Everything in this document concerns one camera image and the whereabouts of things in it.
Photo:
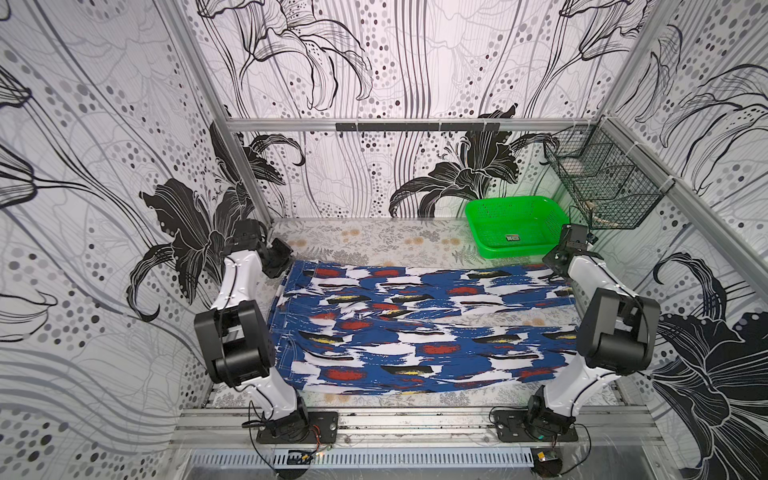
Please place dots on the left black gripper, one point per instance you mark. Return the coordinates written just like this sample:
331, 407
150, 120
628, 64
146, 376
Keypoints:
286, 258

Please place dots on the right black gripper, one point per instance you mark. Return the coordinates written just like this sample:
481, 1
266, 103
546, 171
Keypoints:
564, 251

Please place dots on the blue patterned long pants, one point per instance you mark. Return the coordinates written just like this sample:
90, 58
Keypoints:
375, 330

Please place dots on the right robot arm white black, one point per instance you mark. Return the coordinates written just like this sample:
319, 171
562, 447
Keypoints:
615, 338

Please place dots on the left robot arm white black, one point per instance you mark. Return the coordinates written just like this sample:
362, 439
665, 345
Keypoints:
235, 339

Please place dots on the green plastic basket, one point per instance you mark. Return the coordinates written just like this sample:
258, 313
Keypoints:
537, 220

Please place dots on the black wire basket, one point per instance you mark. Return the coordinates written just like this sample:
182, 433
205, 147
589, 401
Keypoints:
606, 187

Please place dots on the black bar on rail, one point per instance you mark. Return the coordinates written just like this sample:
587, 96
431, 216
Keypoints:
416, 127

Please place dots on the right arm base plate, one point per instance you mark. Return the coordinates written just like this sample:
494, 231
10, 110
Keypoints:
511, 426

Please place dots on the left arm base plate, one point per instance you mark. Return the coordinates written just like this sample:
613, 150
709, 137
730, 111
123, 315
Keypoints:
301, 428

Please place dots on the white slotted cable duct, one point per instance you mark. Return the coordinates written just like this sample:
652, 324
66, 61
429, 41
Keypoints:
367, 458

